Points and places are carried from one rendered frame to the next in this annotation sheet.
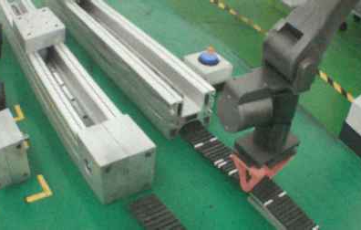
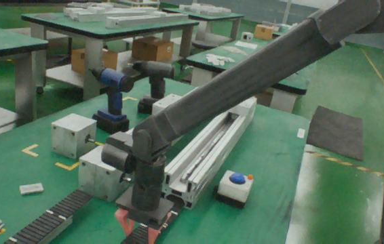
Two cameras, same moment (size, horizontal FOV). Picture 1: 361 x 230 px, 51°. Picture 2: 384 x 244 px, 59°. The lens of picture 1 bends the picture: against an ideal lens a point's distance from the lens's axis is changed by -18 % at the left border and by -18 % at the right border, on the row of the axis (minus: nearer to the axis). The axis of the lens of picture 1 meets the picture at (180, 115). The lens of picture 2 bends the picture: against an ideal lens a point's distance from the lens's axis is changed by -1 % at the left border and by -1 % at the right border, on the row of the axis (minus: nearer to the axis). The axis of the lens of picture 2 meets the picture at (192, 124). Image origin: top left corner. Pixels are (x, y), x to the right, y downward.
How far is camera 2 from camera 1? 70 cm
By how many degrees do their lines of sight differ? 50
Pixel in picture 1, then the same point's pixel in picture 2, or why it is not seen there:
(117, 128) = not seen: hidden behind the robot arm
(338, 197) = not seen: outside the picture
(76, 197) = (75, 178)
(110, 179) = (84, 172)
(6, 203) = (46, 157)
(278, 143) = (135, 200)
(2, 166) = (60, 138)
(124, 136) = not seen: hidden behind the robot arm
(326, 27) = (173, 114)
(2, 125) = (80, 123)
